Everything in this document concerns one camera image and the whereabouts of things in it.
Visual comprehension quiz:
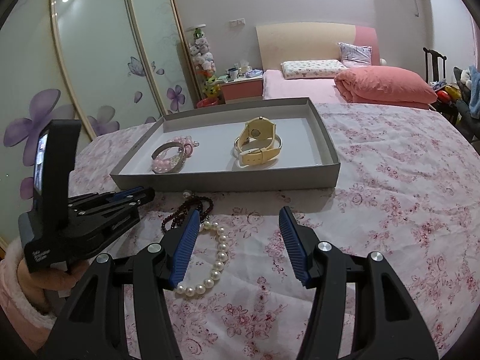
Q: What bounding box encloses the pink bead bracelet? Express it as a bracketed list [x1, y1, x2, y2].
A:
[151, 136, 200, 173]

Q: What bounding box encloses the wide silver cuff bangle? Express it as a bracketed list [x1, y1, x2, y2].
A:
[151, 141, 187, 174]

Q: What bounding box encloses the thin silver bangle bracelet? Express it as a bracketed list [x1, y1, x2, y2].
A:
[232, 133, 283, 160]

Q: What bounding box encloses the cream yellow wristwatch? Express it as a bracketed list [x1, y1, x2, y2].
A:
[233, 116, 282, 167]

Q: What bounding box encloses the pink fleece sleeve forearm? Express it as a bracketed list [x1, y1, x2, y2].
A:
[1, 237, 56, 353]

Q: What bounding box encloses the person's left hand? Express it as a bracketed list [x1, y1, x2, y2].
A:
[17, 258, 89, 314]

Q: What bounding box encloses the red waste bin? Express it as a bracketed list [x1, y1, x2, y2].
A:
[197, 97, 219, 109]

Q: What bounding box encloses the floral pink bedspread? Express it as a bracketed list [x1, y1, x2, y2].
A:
[67, 101, 480, 360]

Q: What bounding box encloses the sliding wardrobe with flowers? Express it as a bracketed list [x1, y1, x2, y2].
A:
[1, 0, 196, 244]

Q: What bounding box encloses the stack of plush toys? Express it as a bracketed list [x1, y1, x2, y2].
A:
[187, 24, 221, 98]

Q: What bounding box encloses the pink beige nightstand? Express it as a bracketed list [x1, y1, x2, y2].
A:
[220, 76, 264, 102]

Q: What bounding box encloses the white mug on nightstand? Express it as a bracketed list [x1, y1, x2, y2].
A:
[228, 67, 239, 80]

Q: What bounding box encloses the grey cardboard tray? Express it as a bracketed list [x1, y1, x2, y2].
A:
[111, 98, 341, 192]

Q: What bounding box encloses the beige and pink headboard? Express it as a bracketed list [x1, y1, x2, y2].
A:
[256, 22, 380, 70]

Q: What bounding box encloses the floral white pillow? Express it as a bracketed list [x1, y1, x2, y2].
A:
[281, 59, 347, 80]

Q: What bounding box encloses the folded coral pink quilt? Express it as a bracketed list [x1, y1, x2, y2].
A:
[334, 66, 437, 109]

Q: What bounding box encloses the blue plush garment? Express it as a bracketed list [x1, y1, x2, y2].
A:
[469, 66, 480, 119]

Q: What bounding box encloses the small purple white pillow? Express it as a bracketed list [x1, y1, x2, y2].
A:
[337, 42, 373, 68]

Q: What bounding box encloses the dark wooden chair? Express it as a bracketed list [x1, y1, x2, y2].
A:
[423, 47, 448, 83]

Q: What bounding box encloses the dark red bead bracelet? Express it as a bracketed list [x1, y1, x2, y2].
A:
[160, 190, 214, 234]

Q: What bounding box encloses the white pearl bracelet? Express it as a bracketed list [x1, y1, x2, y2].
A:
[174, 221, 230, 299]

